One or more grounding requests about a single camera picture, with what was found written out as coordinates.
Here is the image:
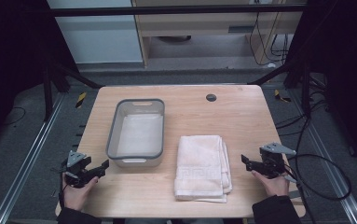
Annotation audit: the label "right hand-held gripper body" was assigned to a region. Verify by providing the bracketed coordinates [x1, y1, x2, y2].
[257, 142, 297, 180]

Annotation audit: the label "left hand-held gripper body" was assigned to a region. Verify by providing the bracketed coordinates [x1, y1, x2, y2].
[60, 150, 92, 189]

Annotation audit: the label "person's right hand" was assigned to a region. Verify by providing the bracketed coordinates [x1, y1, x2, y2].
[251, 169, 291, 198]

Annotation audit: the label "person's left hand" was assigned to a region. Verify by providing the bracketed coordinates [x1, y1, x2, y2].
[62, 173, 100, 213]

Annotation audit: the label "folded white towel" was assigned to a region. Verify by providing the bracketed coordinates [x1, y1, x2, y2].
[172, 133, 234, 204]

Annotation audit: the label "white plastic basin grey rim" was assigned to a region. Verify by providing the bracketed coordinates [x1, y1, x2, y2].
[105, 98, 166, 169]

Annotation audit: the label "yellow black striped marker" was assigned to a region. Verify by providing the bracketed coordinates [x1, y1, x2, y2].
[75, 91, 88, 109]
[273, 89, 293, 104]

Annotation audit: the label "black metal stand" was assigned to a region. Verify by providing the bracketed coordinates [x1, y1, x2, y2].
[41, 59, 105, 123]
[248, 52, 313, 119]

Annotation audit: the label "white cabinet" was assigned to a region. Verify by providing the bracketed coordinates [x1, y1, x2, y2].
[46, 0, 144, 65]

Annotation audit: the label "light wooden desk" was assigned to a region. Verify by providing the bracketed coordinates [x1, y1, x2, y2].
[130, 0, 309, 68]

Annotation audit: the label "black horizontal bar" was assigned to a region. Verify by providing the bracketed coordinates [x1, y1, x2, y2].
[48, 3, 309, 18]

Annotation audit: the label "metal floor rail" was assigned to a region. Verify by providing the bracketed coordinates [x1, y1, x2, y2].
[289, 90, 357, 224]
[0, 92, 66, 224]

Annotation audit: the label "black looped cable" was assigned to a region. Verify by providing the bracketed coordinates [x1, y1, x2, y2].
[282, 118, 353, 224]

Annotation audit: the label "thin black floor cable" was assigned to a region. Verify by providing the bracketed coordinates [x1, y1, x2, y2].
[2, 106, 27, 127]

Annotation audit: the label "hanging black cables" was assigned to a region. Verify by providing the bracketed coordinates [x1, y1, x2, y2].
[248, 11, 291, 67]

